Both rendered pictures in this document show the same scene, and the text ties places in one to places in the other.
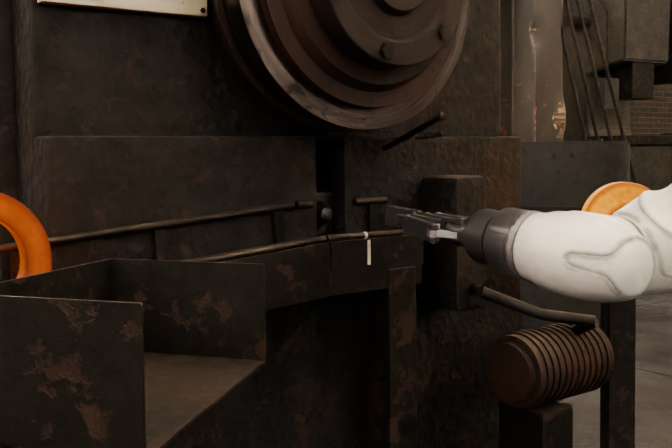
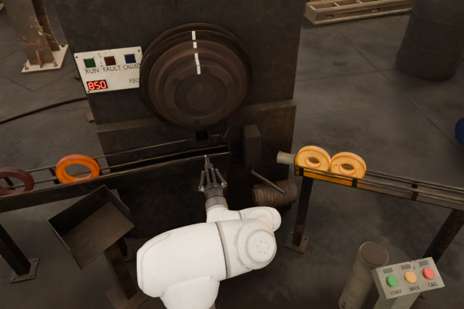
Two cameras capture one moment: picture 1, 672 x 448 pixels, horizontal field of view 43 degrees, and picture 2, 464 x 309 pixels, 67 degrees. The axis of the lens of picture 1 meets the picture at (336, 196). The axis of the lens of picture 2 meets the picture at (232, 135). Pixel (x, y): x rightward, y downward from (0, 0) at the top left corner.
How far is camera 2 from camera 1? 1.30 m
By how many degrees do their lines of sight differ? 44
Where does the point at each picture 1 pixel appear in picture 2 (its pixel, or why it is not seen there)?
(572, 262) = not seen: hidden behind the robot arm
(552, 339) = (270, 193)
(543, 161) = not seen: outside the picture
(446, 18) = (226, 106)
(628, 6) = not seen: outside the picture
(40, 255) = (94, 170)
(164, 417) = (95, 250)
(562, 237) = not seen: hidden behind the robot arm
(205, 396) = (109, 242)
